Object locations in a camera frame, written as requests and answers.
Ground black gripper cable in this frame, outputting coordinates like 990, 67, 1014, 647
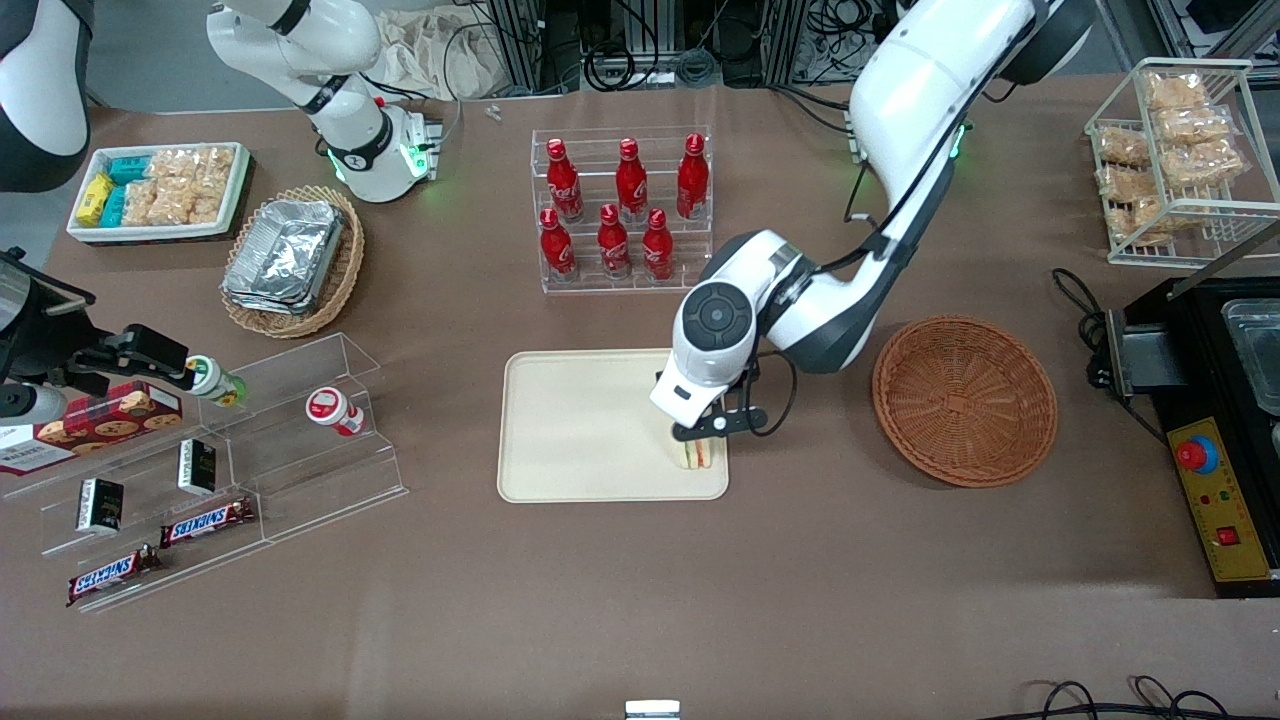
742, 350, 799, 439

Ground beige crumpled cloth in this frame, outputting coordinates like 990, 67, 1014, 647
372, 5, 506, 103

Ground yellow control panel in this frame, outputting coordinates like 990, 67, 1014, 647
1167, 416, 1274, 584

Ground brown wicker basket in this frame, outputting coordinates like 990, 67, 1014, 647
871, 316, 1059, 490

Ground metal food pan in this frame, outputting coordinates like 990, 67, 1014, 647
1220, 298, 1280, 418

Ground red lidded cup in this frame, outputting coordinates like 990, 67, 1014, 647
305, 386, 367, 439

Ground black floor cables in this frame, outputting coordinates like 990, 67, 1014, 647
985, 674, 1280, 720

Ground black control box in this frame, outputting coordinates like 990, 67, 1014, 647
1107, 275, 1280, 601

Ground yellow snack box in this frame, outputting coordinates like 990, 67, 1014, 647
76, 173, 114, 228

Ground fried snack bag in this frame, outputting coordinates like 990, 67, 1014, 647
1143, 70, 1213, 111
1098, 165, 1161, 204
1160, 140, 1249, 191
1155, 105, 1236, 146
1095, 125, 1153, 169
1115, 198, 1193, 246

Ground light wicker basket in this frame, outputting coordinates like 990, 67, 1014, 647
220, 185, 366, 340

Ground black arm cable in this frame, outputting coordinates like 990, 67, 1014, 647
843, 120, 973, 273

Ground white rectangular snack tray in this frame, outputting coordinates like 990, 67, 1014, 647
66, 142, 252, 245

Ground rice cracker bag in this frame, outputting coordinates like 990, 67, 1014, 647
155, 180, 226, 227
148, 149, 201, 186
195, 146, 236, 196
122, 180, 161, 228

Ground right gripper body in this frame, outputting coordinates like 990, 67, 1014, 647
0, 255, 94, 387

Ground white wire basket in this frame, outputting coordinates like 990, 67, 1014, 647
1084, 57, 1280, 269

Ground clear acrylic bottle rack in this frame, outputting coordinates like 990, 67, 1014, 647
530, 125, 714, 297

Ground clear acrylic tiered stand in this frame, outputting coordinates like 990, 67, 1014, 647
0, 332, 409, 614

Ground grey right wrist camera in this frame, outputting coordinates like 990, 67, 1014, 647
0, 383, 70, 422

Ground coiled black cables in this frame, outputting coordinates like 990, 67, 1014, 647
583, 35, 723, 94

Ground cream plastic tray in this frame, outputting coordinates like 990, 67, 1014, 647
497, 349, 730, 504

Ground red tartan cookie box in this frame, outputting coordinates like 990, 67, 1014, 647
0, 382, 185, 478

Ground red emergency stop button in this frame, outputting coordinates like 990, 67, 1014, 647
1175, 435, 1221, 476

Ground silver foil tray stack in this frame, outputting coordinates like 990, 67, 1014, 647
222, 198, 347, 317

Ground black power cable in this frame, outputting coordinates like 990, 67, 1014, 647
1050, 267, 1169, 447

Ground black chocolate box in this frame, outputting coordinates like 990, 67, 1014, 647
178, 438, 218, 497
76, 478, 126, 535

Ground green sunflower cup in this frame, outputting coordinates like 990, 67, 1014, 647
188, 355, 248, 408

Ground Snickers chocolate bar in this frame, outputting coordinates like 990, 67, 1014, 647
66, 545, 164, 608
160, 497, 258, 549

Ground red cola bottle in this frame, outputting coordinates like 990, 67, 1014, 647
597, 203, 633, 280
539, 207, 578, 283
641, 207, 676, 282
545, 138, 585, 224
676, 132, 710, 221
614, 138, 649, 223

